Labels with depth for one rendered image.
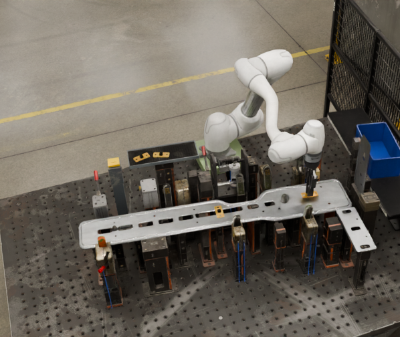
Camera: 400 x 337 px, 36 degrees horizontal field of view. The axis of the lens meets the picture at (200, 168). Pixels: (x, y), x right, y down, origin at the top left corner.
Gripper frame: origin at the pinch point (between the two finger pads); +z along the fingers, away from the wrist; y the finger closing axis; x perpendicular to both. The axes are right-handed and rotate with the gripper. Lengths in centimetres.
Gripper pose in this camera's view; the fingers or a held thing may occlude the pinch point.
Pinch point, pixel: (310, 188)
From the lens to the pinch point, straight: 316.4
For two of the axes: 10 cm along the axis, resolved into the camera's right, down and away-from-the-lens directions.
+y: 1.8, 6.2, -7.6
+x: 9.8, -1.6, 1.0
